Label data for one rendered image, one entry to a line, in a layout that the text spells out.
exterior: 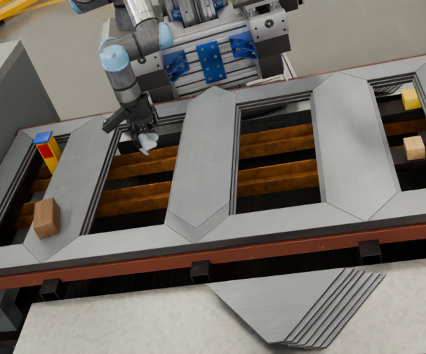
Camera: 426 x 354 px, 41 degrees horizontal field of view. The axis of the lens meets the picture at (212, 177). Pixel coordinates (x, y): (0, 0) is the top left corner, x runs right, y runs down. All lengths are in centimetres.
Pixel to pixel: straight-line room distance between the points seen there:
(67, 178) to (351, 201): 94
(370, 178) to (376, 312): 38
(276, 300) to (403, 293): 30
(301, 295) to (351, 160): 45
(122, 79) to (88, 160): 45
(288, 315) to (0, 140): 136
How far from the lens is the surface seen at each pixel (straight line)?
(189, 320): 150
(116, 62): 163
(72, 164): 202
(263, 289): 145
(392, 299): 144
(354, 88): 197
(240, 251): 155
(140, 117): 172
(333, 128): 180
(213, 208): 161
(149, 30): 174
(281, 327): 137
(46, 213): 178
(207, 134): 191
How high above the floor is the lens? 189
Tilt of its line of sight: 38 degrees down
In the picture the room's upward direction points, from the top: 18 degrees counter-clockwise
